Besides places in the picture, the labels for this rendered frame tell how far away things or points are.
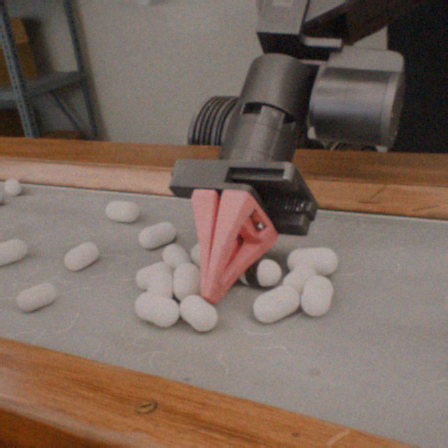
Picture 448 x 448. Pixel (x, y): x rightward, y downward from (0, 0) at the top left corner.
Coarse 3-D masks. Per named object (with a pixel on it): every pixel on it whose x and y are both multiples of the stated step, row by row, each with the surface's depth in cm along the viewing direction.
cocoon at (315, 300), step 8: (312, 280) 46; (320, 280) 46; (328, 280) 46; (304, 288) 46; (312, 288) 45; (320, 288) 45; (328, 288) 46; (304, 296) 45; (312, 296) 44; (320, 296) 44; (328, 296) 45; (304, 304) 45; (312, 304) 44; (320, 304) 44; (328, 304) 45; (312, 312) 45; (320, 312) 44
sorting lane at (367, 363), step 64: (64, 192) 78; (64, 256) 60; (128, 256) 59; (384, 256) 52; (0, 320) 51; (64, 320) 49; (128, 320) 48; (256, 320) 46; (320, 320) 45; (384, 320) 44; (192, 384) 40; (256, 384) 39; (320, 384) 38; (384, 384) 38
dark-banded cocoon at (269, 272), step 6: (264, 264) 49; (270, 264) 49; (276, 264) 49; (258, 270) 49; (264, 270) 49; (270, 270) 49; (276, 270) 49; (240, 276) 50; (258, 276) 49; (264, 276) 49; (270, 276) 49; (276, 276) 49; (246, 282) 50; (264, 282) 49; (270, 282) 49; (276, 282) 49
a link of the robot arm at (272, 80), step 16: (256, 64) 53; (272, 64) 52; (288, 64) 52; (304, 64) 52; (320, 64) 52; (256, 80) 52; (272, 80) 51; (288, 80) 51; (304, 80) 52; (240, 96) 52; (256, 96) 51; (272, 96) 50; (288, 96) 51; (304, 96) 52; (256, 112) 51; (288, 112) 50; (304, 112) 52
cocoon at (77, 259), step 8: (80, 248) 57; (88, 248) 57; (96, 248) 58; (72, 256) 56; (80, 256) 56; (88, 256) 57; (96, 256) 58; (72, 264) 56; (80, 264) 56; (88, 264) 57
